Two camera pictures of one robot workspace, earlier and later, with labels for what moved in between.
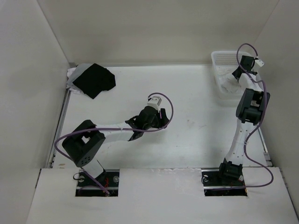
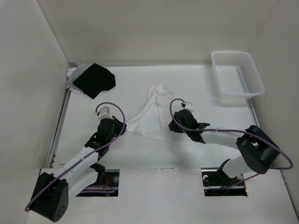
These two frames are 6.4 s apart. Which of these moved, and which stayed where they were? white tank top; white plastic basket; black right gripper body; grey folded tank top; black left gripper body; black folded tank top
Moved: black left gripper body; black right gripper body; white tank top
Stayed: grey folded tank top; white plastic basket; black folded tank top
